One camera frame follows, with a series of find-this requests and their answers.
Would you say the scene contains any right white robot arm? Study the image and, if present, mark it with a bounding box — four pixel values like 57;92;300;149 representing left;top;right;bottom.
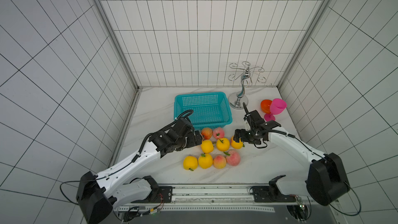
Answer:
233;104;351;206

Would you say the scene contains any aluminium mounting rail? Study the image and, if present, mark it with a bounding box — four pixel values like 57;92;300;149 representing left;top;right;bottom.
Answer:
115;184;320;213

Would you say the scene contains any orange-red peach top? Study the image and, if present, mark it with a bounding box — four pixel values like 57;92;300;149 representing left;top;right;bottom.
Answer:
201;128;213;140

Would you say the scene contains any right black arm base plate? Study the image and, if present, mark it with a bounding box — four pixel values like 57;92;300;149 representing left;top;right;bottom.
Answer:
249;186;296;203

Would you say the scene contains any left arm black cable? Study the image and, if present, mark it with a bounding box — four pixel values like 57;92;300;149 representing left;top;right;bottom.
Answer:
59;179;94;206

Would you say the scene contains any pink peach top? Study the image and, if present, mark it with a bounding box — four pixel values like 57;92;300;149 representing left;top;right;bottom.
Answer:
212;127;225;140

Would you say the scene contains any teal plastic basket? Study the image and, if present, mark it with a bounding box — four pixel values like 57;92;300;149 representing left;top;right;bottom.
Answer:
174;92;233;130

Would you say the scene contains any magenta plastic goblet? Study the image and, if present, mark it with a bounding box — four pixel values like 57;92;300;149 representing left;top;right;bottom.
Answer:
264;99;287;121

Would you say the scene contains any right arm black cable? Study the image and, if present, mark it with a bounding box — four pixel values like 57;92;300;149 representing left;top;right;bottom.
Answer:
329;180;362;217

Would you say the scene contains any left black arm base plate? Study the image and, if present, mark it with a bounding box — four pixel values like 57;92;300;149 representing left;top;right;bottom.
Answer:
146;186;173;203

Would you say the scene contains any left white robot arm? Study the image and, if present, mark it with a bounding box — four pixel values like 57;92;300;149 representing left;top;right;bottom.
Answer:
76;118;203;224

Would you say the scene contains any yellow peach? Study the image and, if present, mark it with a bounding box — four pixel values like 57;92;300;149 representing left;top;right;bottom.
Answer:
198;153;213;169
216;138;230;152
183;156;199;171
201;140;214;153
230;136;245;149

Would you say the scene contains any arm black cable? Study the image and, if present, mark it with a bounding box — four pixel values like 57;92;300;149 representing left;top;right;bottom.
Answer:
59;179;94;206
329;180;362;217

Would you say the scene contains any chrome cup holder stand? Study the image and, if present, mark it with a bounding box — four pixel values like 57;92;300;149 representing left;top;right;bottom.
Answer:
228;61;266;110

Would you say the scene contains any pink peach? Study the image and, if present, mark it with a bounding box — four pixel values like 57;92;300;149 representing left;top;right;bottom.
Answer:
224;150;241;167
212;127;225;140

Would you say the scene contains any orange plastic goblet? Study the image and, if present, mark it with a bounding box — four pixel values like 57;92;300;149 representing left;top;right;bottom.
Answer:
260;100;272;114

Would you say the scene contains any orange-pink peach bottom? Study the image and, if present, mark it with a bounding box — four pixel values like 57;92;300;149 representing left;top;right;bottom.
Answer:
213;155;227;169

